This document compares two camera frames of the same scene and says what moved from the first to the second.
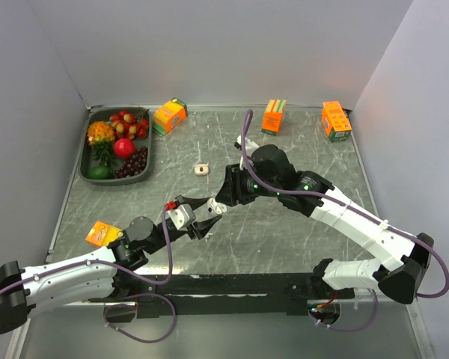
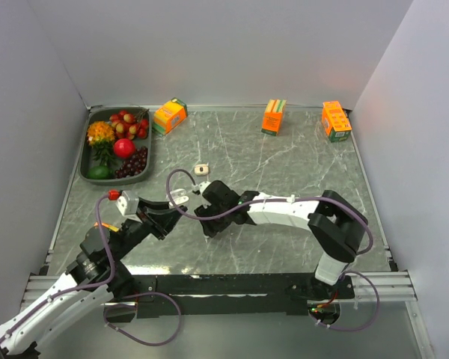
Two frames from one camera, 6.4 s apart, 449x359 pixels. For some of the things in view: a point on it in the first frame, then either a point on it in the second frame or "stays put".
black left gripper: (200, 227) -> (160, 217)
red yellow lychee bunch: (129, 126) stays put
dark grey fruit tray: (103, 114) stays put
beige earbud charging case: (201, 169) stays put
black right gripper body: (251, 191) -> (213, 226)
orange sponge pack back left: (169, 117) stays put
